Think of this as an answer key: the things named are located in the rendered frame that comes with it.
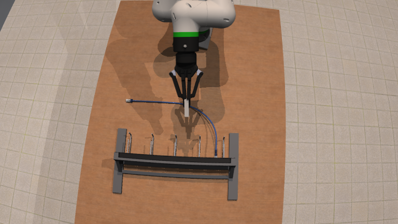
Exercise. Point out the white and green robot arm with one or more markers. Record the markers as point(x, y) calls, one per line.
point(192, 20)

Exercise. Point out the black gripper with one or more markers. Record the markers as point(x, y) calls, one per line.
point(186, 67)

